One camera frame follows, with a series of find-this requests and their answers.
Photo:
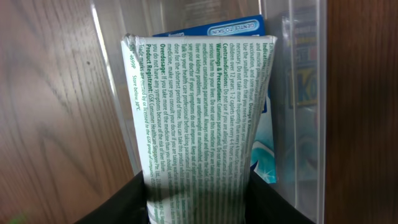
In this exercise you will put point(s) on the blue fever patch box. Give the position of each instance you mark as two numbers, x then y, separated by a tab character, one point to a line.
263	153

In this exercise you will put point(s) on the clear plastic container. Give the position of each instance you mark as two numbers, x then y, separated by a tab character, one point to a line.
297	88

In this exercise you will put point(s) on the white green medicine box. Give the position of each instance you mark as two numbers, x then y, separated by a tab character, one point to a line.
196	104

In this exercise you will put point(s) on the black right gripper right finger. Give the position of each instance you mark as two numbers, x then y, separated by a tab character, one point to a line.
265	205

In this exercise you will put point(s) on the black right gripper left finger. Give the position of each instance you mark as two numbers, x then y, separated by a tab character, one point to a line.
126	206

